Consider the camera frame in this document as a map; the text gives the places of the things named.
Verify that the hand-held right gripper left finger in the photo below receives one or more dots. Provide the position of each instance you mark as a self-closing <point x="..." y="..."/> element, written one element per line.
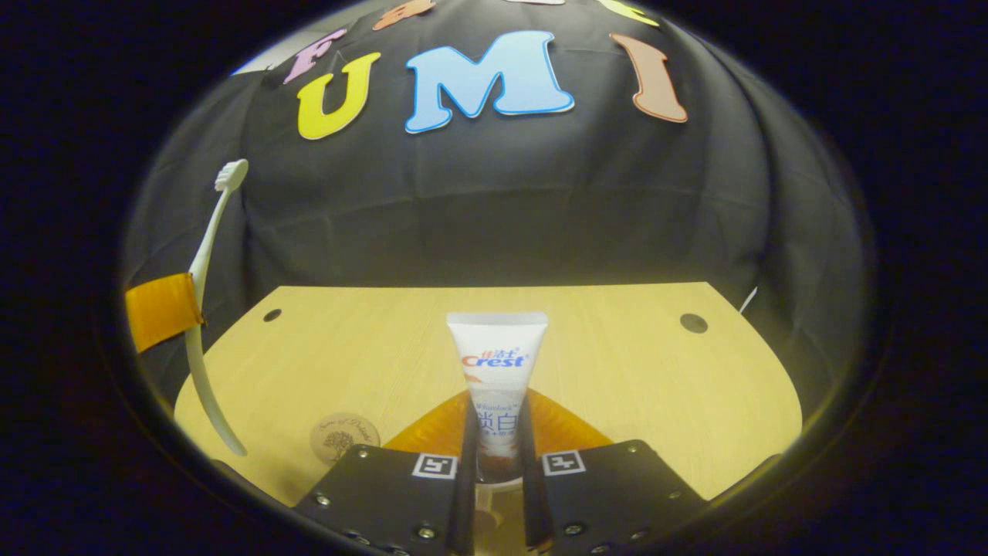
<point x="467" y="510"/>

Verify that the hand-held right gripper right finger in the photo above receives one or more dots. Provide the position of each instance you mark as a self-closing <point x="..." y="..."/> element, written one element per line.
<point x="532" y="510"/>

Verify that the round brown coaster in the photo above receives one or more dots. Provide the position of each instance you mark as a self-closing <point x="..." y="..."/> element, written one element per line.
<point x="345" y="438"/>

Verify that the black backdrop cloth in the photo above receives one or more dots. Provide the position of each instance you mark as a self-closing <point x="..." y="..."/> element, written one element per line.
<point x="502" y="193"/>

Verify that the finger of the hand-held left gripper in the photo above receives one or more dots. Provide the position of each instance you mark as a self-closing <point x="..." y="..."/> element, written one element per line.
<point x="158" y="309"/>

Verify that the white toothpaste tube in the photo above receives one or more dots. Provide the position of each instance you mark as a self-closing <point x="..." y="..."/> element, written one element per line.
<point x="498" y="386"/>

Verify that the wooden desktop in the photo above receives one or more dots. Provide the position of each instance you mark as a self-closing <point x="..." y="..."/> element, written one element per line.
<point x="633" y="371"/>

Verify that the pale green toothbrush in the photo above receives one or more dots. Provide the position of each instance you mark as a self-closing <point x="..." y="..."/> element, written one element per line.
<point x="207" y="239"/>

